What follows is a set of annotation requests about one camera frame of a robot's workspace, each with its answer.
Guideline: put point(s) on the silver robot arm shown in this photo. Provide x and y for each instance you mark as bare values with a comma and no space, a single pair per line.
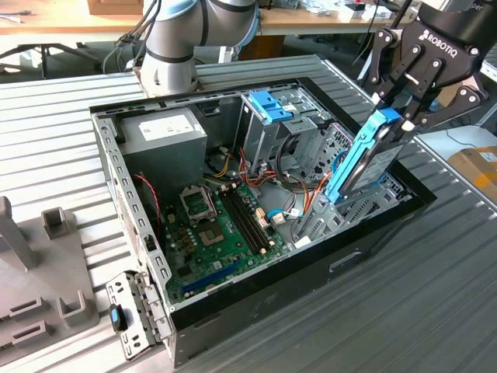
174,35

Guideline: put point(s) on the blue plastic drive latch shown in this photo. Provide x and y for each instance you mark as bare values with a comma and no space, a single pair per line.
262,99
280,115

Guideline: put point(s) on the hard disk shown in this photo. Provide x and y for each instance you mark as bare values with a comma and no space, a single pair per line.
372,163

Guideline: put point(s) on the metal slot cover bracket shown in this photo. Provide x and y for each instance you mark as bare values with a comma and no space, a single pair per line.
130,287

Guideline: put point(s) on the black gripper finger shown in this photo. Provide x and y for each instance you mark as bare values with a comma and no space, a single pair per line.
435,112
384,66

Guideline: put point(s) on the metal optical drive cage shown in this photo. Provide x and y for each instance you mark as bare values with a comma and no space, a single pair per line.
260,140

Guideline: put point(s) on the metal disk bay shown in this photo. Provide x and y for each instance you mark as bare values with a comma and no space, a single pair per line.
322,225

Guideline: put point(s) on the black open PC case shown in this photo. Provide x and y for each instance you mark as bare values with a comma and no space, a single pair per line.
272,279

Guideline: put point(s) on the wooden desk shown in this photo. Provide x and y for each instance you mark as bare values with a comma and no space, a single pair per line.
310,23
58,23

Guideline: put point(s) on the grey power supply unit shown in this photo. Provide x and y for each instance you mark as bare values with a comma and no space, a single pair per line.
163,155

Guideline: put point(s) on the black office chair base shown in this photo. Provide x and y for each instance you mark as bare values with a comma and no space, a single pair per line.
43,58

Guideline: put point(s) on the brown cabinet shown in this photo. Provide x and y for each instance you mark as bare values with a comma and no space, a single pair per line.
268,46

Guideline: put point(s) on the black RAM slot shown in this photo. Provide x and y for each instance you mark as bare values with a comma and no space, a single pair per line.
251,221
239,221
245,221
256,221

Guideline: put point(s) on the grey parts rack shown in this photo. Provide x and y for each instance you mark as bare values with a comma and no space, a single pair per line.
42,279

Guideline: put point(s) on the blue expansion slot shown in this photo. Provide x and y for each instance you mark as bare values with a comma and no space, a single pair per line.
213,276

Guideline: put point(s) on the cardboard box with yellow tape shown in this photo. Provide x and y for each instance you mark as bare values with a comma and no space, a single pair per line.
477,171

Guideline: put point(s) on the plain cardboard box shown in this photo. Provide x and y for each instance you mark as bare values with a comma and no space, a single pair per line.
112,5

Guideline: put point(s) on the blue black clip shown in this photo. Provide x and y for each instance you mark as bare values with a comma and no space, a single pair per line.
116,318

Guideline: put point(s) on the green motherboard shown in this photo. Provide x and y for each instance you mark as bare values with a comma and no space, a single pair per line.
217,254

